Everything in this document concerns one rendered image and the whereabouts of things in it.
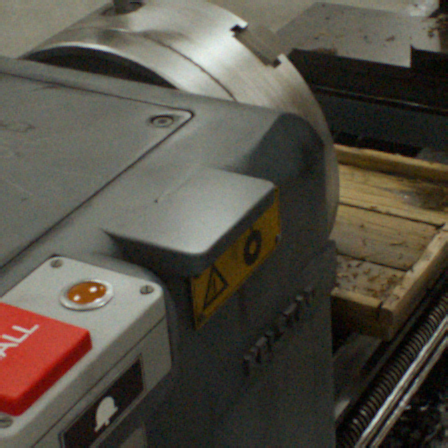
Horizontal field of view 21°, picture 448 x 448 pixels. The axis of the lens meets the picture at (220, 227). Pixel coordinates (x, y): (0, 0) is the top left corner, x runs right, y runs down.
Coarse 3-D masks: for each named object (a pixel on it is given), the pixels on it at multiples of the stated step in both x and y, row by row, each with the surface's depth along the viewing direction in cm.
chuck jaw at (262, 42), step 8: (248, 32) 103; (256, 32) 106; (264, 32) 107; (272, 32) 107; (240, 40) 102; (248, 40) 103; (256, 40) 103; (264, 40) 106; (272, 40) 107; (280, 40) 107; (248, 48) 102; (256, 48) 102; (264, 48) 103; (272, 48) 106; (280, 48) 106; (288, 48) 107; (256, 56) 102; (264, 56) 102; (272, 56) 103; (288, 56) 107; (264, 64) 102; (272, 64) 102
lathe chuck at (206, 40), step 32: (160, 0) 104; (192, 0) 104; (64, 32) 103; (128, 32) 99; (160, 32) 99; (192, 32) 100; (224, 32) 101; (224, 64) 98; (256, 64) 100; (288, 64) 102; (256, 96) 98; (288, 96) 101; (320, 128) 103
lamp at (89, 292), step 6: (90, 282) 64; (72, 288) 63; (78, 288) 63; (84, 288) 63; (90, 288) 63; (96, 288) 63; (102, 288) 63; (72, 294) 63; (78, 294) 63; (84, 294) 63; (90, 294) 63; (96, 294) 63; (102, 294) 63; (72, 300) 63; (78, 300) 62; (84, 300) 62; (90, 300) 62; (96, 300) 62
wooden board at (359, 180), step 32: (352, 160) 148; (384, 160) 146; (416, 160) 145; (352, 192) 143; (384, 192) 143; (416, 192) 142; (352, 224) 137; (384, 224) 137; (416, 224) 136; (352, 256) 132; (384, 256) 131; (416, 256) 131; (416, 288) 124; (352, 320) 122; (384, 320) 120
